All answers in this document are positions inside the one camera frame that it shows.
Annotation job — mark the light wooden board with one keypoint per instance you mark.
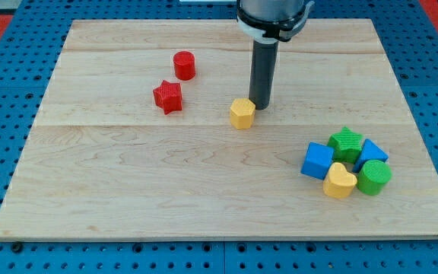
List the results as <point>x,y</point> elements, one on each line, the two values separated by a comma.
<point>102,161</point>

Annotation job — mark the red star block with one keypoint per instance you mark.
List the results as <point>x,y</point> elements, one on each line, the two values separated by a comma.
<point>168,96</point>

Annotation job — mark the red cylinder block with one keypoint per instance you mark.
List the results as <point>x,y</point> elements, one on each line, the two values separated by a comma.
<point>184,65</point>

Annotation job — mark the green star block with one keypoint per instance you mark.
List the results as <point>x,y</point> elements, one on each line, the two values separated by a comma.
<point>346,144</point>

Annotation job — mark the yellow hexagon block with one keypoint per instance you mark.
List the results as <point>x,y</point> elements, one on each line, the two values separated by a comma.
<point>242,113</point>

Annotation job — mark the blue triangle block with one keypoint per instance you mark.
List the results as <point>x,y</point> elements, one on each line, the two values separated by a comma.
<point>370,151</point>

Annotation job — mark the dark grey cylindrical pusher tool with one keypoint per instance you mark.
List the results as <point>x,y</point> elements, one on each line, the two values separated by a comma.
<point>262,73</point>

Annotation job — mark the green cylinder block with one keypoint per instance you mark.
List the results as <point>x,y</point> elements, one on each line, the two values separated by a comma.
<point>373,176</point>

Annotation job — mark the blue cube block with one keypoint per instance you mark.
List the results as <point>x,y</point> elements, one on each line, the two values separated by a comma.
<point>317,161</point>

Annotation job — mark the yellow heart block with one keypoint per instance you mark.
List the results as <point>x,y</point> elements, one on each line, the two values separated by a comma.
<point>338,182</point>

